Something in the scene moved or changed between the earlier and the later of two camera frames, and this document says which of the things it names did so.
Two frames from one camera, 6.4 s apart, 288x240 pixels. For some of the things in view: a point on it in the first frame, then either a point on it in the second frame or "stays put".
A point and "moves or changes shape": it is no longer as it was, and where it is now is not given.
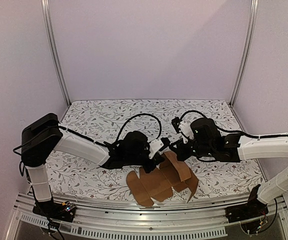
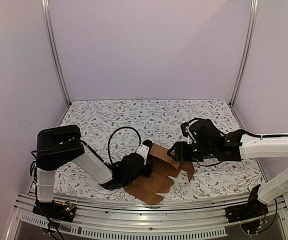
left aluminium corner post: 46,17 stays put
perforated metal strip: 168,232 stays put
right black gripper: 178,149 stays put
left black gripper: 158,159 to 147,173
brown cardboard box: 158,185 moves or changes shape
